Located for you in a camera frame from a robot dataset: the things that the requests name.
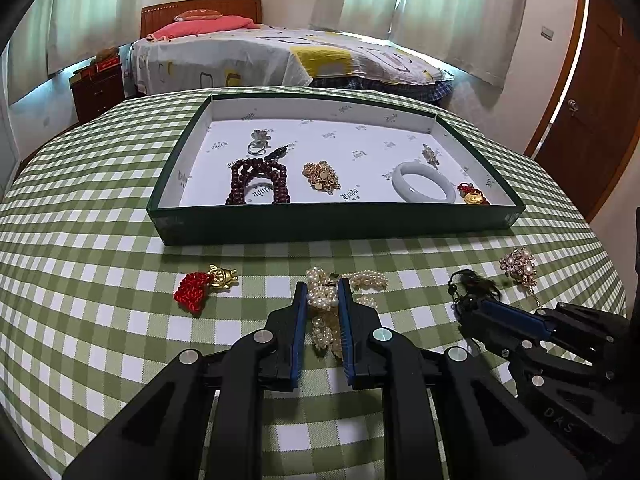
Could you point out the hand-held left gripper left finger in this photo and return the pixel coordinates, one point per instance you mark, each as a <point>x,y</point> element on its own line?
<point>299,335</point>

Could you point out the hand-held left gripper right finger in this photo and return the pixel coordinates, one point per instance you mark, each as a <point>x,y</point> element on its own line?
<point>346,330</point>

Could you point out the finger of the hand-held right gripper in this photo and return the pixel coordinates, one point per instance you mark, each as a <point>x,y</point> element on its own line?
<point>515,317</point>
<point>500,337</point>

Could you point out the white jade bangle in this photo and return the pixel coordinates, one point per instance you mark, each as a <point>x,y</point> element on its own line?
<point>400,182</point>

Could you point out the green shallow box tray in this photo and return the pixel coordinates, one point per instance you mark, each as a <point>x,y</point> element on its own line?
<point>350,160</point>

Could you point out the silver rhinestone brooch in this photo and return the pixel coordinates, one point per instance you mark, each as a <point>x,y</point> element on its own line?
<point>430,155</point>

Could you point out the pearl gold brooch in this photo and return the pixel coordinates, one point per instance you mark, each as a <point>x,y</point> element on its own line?
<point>520,265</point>

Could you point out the red knot gold charm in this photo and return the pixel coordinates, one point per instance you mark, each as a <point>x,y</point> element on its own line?
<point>192,290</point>

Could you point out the brown wooden door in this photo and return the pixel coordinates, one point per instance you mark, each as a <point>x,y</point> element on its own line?
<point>595,100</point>

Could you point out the green checked tablecloth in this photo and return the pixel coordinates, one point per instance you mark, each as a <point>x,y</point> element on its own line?
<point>100,210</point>

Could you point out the blue plaid bed sheet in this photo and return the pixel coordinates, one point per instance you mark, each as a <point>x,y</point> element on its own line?
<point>390,91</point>

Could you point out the patterned white bedspread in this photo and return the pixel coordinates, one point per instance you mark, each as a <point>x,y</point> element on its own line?
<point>250,60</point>

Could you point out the dark wooden nightstand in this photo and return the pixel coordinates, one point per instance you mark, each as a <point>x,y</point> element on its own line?
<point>97,95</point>

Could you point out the pink pillow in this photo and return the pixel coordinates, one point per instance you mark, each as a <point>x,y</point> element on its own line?
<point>215,25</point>

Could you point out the red gift box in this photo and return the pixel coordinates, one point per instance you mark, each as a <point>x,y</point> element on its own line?
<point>102,66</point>

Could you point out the wooden headboard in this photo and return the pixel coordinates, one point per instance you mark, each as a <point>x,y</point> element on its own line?
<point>235,7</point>

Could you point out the red embroidered cushion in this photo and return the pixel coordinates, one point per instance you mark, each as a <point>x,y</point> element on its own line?
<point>197,14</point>

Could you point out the brown plush toy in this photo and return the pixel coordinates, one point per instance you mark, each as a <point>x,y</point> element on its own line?
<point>106,53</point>

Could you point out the wall light switch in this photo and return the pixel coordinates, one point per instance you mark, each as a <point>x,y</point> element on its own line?
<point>547,32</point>

